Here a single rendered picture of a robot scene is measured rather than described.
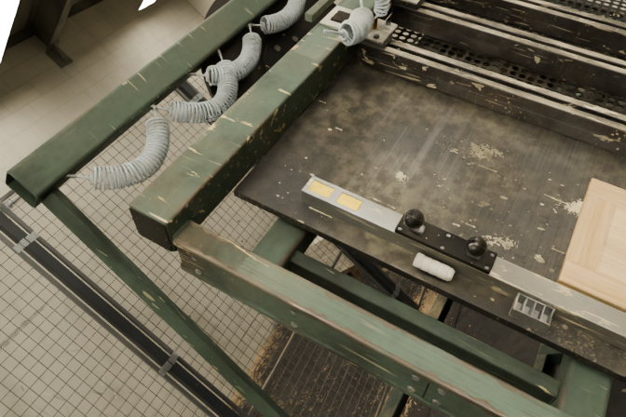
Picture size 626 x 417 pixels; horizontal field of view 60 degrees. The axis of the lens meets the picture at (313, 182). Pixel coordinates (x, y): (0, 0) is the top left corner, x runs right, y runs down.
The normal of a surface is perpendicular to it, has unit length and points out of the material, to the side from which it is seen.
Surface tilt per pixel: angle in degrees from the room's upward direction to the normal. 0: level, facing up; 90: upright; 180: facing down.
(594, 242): 55
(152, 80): 90
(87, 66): 90
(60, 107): 90
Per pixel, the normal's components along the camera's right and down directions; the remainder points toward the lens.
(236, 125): 0.01, -0.66
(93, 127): 0.50, -0.32
